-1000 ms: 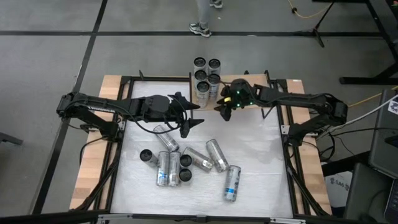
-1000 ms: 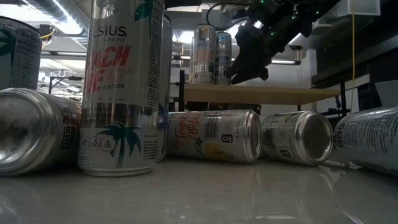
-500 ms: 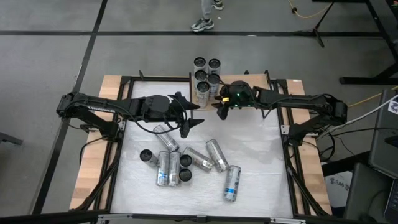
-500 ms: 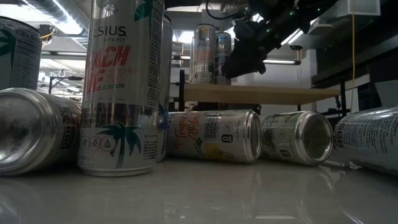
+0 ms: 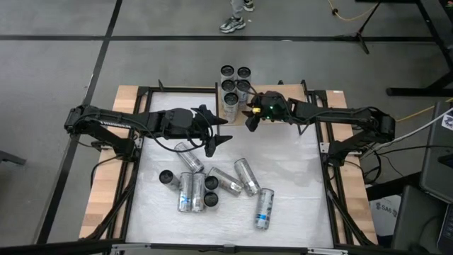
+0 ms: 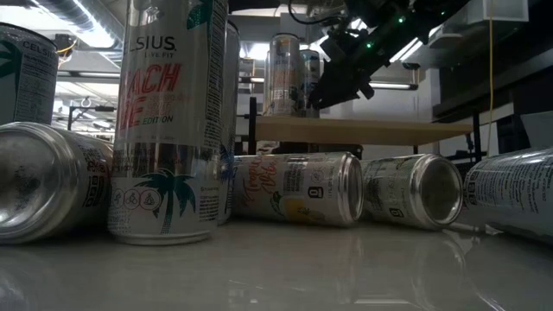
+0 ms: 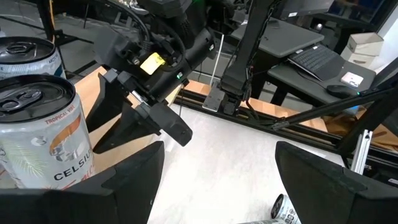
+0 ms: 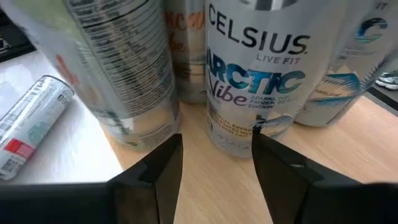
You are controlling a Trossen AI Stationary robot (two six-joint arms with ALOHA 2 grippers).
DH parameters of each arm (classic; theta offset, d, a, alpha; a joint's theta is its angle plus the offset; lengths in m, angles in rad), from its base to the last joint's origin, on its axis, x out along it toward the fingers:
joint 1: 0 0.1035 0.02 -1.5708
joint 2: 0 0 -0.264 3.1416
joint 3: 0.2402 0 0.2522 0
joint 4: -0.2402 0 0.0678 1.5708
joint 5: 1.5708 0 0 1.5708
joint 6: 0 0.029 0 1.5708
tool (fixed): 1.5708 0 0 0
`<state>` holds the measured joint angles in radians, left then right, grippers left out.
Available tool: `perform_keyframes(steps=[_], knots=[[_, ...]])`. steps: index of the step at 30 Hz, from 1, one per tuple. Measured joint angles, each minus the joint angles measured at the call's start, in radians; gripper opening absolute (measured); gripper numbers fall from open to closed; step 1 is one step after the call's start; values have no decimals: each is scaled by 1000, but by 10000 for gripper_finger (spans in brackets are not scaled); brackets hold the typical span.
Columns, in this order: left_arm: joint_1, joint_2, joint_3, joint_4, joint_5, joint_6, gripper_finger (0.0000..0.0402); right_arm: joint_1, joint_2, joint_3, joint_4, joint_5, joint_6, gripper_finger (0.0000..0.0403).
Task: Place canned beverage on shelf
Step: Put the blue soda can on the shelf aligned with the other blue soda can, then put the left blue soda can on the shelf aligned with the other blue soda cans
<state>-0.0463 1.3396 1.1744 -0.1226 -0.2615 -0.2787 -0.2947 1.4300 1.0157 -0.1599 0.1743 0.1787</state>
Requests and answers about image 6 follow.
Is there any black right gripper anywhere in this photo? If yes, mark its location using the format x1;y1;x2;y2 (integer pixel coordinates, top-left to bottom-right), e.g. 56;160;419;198
309;21;416;109

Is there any white Celsius Peach Vibe can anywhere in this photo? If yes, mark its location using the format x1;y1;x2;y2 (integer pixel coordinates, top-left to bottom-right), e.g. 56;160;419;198
107;0;230;246
0;22;60;127

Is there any white Celsius beverage can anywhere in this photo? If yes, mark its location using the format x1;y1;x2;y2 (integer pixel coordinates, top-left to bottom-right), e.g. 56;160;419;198
360;153;464;231
0;121;114;245

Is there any wooden tray board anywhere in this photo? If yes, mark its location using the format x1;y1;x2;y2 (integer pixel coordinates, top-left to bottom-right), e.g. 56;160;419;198
248;95;483;163

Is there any white fluorescent light tube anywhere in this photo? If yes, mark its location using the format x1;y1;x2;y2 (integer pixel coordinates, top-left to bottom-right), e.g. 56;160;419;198
369;80;419;91

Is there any white glossy table sheet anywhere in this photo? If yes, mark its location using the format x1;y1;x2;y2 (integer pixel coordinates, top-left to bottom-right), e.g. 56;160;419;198
0;215;553;311

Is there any thin yellow cable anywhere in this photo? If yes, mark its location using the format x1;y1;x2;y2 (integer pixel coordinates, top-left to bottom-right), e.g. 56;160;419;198
486;0;495;156

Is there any black desk frame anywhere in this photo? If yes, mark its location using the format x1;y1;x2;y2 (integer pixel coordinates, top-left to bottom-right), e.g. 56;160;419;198
431;41;553;168

